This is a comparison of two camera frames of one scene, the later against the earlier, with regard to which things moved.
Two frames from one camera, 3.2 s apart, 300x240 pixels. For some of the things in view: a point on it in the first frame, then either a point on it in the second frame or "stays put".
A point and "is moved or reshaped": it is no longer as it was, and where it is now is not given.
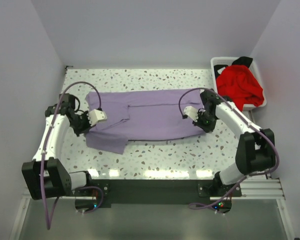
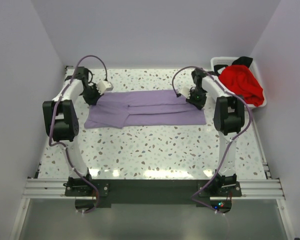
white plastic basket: x=228 y=60 stays put
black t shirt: x=244 y=60 stays put
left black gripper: x=78 y=132 → x=93 y=101
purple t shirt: x=146 y=114 is moved or reshaped
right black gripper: x=207 y=129 → x=198 y=104
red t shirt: x=239 y=84 stays put
